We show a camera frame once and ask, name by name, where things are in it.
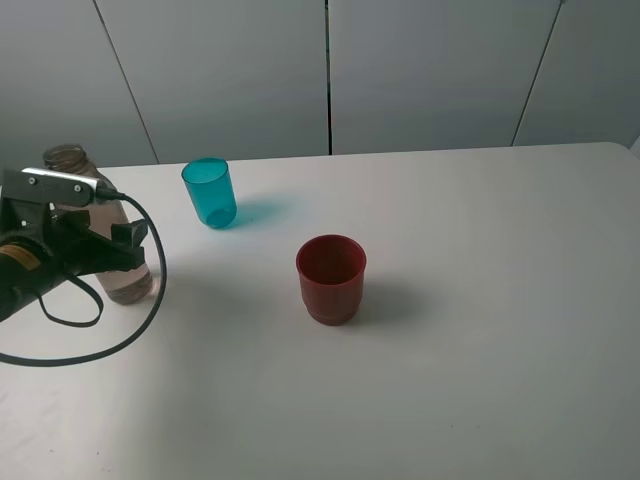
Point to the red plastic cup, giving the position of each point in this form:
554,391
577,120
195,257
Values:
331,270

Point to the clear brownish plastic bottle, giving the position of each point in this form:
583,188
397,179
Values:
123,288

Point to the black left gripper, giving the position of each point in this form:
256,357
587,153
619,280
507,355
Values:
42,244

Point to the teal translucent plastic cup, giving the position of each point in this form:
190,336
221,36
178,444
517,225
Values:
209,185

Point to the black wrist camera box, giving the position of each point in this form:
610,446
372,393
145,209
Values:
42,186

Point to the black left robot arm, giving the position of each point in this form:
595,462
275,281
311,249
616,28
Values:
16,296

